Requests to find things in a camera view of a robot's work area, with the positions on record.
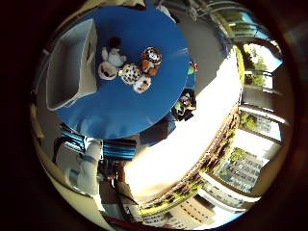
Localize orange striped tiger plush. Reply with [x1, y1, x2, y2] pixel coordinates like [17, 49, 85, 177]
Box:
[138, 46, 164, 77]

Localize spotted white plush toy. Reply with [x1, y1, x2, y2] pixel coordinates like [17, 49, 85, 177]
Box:
[118, 63, 152, 94]

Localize white dog plush toy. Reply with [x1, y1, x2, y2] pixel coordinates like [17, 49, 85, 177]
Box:
[97, 46, 128, 81]

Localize red green toy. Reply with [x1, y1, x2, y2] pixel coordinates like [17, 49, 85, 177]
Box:
[187, 61, 198, 77]

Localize white fabric storage bin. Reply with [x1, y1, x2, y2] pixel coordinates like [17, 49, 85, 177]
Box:
[45, 17, 99, 112]

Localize round blue table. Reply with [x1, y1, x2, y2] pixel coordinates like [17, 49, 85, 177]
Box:
[56, 4, 191, 141]

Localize colourful toy pile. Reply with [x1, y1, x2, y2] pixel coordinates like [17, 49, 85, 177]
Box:
[172, 90, 198, 122]

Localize blue striped metal frame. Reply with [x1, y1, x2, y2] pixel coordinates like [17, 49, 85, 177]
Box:
[60, 125, 139, 161]

